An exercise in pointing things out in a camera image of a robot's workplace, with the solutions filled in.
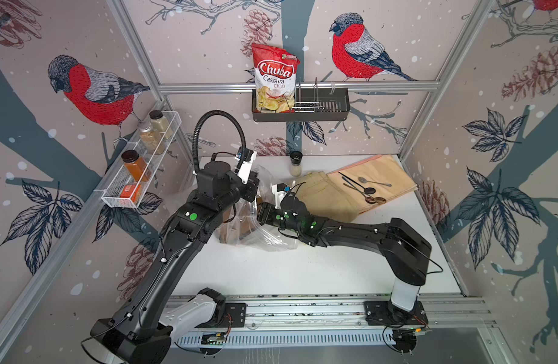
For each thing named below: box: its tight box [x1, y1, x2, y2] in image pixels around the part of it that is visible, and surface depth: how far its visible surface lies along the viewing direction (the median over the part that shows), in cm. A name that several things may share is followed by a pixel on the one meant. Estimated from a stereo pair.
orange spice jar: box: [121, 149, 151, 182], surface depth 69 cm
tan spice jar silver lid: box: [137, 121, 165, 155], surface depth 77 cm
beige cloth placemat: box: [326, 153, 419, 215], surface depth 113 cm
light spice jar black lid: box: [148, 109, 174, 140], surface depth 81 cm
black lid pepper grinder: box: [289, 150, 303, 177], surface depth 109 cm
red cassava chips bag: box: [251, 43, 301, 113], surface depth 80 cm
